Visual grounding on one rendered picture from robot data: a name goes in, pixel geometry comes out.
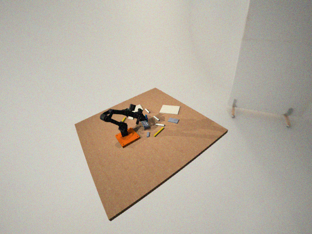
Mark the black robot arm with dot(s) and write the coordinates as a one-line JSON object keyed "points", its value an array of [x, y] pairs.
{"points": [[126, 112]]}

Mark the grey keyboard with white letter keys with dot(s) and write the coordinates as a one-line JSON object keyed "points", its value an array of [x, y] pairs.
{"points": [[145, 124]]}

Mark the white sheet of paper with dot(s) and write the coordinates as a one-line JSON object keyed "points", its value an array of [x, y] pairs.
{"points": [[137, 107]]}

